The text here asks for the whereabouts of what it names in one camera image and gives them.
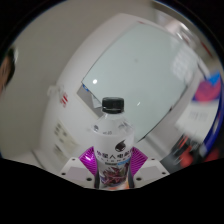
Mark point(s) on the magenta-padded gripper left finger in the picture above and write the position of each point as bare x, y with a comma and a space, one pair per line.
78, 168

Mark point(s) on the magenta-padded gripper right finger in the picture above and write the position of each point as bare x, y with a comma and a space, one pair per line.
150, 168

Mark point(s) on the clear black-capped drink bottle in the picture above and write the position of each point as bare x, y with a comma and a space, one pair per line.
112, 146

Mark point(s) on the black and red tool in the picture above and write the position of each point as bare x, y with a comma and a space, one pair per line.
186, 150

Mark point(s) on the grey pin board with papers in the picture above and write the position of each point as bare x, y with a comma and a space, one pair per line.
87, 98

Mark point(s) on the blue and white cardboard box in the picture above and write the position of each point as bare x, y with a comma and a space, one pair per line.
206, 110

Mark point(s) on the large whiteboard on stand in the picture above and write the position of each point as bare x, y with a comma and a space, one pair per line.
143, 73

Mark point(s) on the person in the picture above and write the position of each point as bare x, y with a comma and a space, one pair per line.
6, 71

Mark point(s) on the small beige wall poster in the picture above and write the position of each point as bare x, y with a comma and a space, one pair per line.
59, 153

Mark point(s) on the large beige wall poster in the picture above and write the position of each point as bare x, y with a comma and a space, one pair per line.
65, 135

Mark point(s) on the red wall floor sign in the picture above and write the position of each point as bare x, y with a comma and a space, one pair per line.
64, 100

